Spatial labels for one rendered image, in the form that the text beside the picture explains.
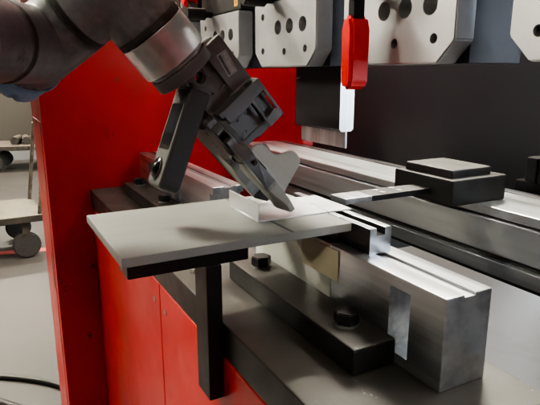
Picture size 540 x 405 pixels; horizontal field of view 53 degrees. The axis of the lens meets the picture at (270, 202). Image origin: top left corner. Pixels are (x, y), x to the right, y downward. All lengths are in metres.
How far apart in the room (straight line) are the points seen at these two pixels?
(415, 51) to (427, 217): 0.45
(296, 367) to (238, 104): 0.28
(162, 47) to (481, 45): 0.30
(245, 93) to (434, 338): 0.32
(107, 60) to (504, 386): 1.17
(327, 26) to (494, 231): 0.38
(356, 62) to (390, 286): 0.23
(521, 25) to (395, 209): 0.57
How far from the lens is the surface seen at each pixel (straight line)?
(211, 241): 0.55
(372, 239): 0.61
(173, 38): 0.56
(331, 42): 0.63
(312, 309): 0.63
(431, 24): 0.48
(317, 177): 1.14
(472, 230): 0.84
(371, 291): 0.60
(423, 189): 0.81
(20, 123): 8.21
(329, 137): 0.68
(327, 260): 0.65
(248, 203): 0.64
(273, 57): 0.70
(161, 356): 0.98
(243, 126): 0.61
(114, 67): 1.45
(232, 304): 0.71
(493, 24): 0.50
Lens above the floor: 1.17
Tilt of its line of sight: 14 degrees down
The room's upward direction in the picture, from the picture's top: straight up
